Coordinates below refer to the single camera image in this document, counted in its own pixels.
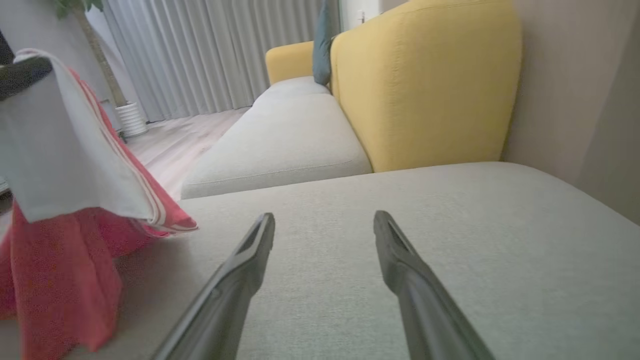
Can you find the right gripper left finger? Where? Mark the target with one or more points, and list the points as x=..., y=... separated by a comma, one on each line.
x=230, y=300

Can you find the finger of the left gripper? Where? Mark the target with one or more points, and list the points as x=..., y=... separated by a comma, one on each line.
x=22, y=75

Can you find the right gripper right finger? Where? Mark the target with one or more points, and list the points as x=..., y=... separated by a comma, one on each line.
x=425, y=310

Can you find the red Bulls basketball jersey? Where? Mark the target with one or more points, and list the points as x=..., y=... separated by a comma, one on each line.
x=50, y=150

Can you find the potted indoor tree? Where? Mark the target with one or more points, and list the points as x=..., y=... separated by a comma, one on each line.
x=100, y=60

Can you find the white ribbed plant pot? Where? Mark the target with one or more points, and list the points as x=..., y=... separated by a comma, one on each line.
x=131, y=120

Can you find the medium grey sofa seat cushion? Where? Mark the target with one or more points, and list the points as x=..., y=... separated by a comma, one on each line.
x=280, y=145

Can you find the grey pleated curtain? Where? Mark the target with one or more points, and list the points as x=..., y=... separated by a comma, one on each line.
x=200, y=55

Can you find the small grey sofa seat cushion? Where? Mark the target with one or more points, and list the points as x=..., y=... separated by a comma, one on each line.
x=292, y=87

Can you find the yellow sofa backrest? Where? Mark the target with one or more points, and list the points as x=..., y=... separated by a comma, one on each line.
x=425, y=85

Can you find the yellow sofa armrest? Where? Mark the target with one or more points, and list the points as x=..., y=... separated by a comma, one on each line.
x=290, y=62

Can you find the teal throw pillow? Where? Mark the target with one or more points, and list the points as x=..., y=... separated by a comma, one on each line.
x=324, y=45

